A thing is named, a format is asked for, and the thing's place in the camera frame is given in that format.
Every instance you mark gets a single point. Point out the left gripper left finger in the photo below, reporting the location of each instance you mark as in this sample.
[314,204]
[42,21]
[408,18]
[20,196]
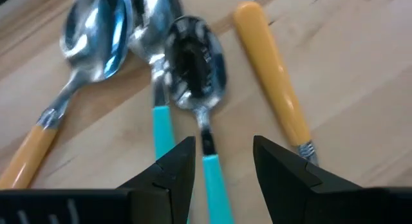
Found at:
[174,185]

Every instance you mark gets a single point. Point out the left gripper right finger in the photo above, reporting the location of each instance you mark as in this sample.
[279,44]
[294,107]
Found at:
[280,185]

